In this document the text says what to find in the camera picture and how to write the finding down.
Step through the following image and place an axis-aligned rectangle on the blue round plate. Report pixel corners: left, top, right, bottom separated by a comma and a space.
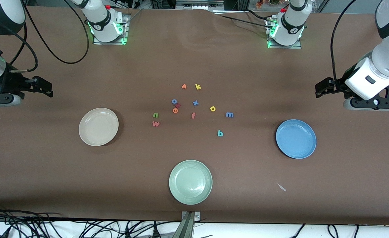
276, 119, 317, 159

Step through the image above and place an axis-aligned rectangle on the beige round plate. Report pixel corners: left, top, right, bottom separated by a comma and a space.
78, 107, 119, 146

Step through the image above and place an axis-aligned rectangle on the brown table cover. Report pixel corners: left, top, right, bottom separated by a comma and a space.
0, 6, 389, 225

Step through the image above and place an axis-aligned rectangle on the pale green round plate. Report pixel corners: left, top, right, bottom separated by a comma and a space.
169, 160, 213, 205

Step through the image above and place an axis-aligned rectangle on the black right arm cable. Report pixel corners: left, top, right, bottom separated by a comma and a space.
0, 0, 91, 72

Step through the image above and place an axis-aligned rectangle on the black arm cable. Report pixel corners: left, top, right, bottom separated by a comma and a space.
330, 0, 360, 84
0, 0, 91, 72

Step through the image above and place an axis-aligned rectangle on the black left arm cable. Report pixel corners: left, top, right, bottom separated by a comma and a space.
330, 0, 360, 84

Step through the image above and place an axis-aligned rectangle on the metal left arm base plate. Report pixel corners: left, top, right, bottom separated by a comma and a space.
266, 18, 302, 49

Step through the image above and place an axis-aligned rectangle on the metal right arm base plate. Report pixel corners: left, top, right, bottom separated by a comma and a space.
93, 13, 130, 45

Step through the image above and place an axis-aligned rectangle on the black base power cable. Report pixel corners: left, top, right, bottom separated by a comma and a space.
211, 10, 274, 30

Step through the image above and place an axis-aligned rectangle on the black cable tangle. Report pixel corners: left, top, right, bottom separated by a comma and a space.
0, 203, 181, 238

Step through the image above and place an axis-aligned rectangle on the grey metal frame rail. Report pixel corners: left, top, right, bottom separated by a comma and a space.
175, 0, 226, 10

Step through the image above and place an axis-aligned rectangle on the metal camera pole bracket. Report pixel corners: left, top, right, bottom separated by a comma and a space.
180, 211, 201, 238

